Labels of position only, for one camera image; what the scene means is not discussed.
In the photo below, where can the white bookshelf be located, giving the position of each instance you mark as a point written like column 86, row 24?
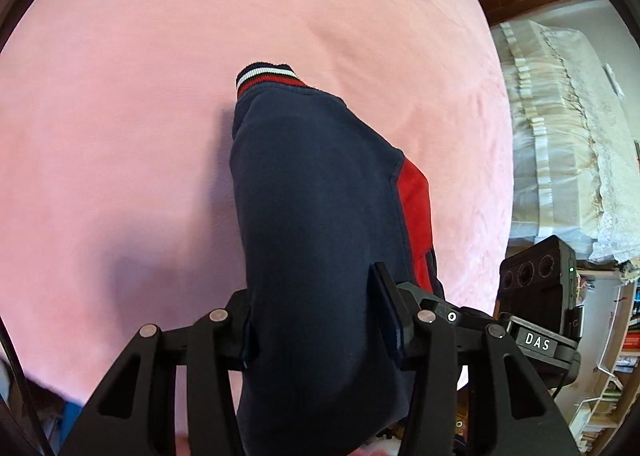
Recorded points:
column 620, row 361

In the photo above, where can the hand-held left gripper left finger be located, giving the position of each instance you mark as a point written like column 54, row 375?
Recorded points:
column 249, row 343

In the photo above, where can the cream lace bed cover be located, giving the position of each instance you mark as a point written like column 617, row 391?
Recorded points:
column 560, row 136

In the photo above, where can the pink fleece blanket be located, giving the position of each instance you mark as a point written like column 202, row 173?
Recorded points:
column 125, row 136

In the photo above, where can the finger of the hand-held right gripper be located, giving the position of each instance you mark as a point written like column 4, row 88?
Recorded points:
column 462, row 319

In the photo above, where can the pale blue cloth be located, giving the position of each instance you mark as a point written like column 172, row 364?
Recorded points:
column 55, row 418

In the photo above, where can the red and navy jacket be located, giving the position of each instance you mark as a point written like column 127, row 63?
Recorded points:
column 310, row 211

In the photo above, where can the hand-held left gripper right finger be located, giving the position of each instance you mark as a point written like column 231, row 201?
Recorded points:
column 385, row 308

